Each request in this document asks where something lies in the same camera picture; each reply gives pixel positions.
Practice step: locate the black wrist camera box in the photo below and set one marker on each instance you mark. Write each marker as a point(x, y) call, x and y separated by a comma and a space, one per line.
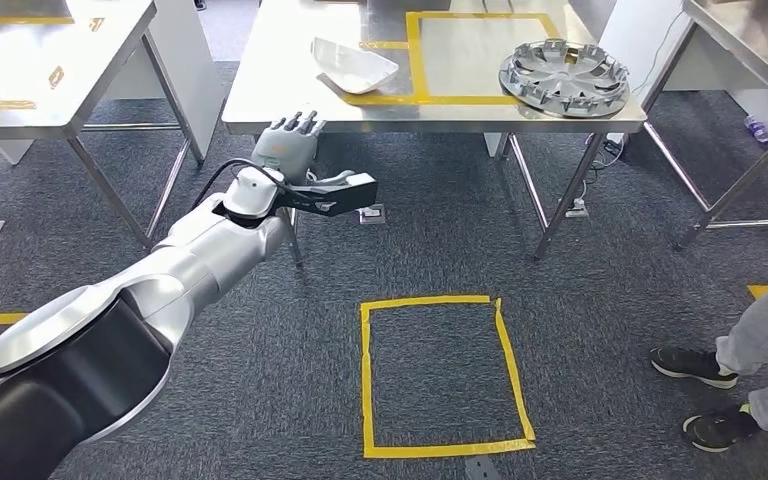
point(344, 195)

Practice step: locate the white cabinet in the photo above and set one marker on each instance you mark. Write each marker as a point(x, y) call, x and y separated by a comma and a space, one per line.
point(185, 79)

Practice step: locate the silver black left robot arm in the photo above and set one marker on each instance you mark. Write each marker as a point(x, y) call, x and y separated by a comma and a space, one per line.
point(126, 318)

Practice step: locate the white partition panel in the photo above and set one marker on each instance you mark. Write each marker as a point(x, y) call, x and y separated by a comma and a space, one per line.
point(675, 60)

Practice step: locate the person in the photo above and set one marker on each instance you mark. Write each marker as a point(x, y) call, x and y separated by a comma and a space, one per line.
point(755, 344)

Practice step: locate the steel workbench table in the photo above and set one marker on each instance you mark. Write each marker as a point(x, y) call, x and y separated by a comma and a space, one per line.
point(278, 79)

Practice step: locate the yellow tape table outline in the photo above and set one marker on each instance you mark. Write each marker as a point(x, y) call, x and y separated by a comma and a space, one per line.
point(416, 60)

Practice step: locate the clear plastic bottle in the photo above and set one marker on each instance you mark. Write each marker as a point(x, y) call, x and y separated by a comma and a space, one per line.
point(758, 129)

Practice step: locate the grey wheel hubcap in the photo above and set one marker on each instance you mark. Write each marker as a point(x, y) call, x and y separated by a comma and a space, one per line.
point(563, 76)

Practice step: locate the white curved plastic part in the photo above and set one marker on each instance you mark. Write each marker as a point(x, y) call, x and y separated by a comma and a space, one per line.
point(357, 66)

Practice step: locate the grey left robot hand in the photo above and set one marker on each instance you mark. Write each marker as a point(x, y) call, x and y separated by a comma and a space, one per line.
point(284, 149)

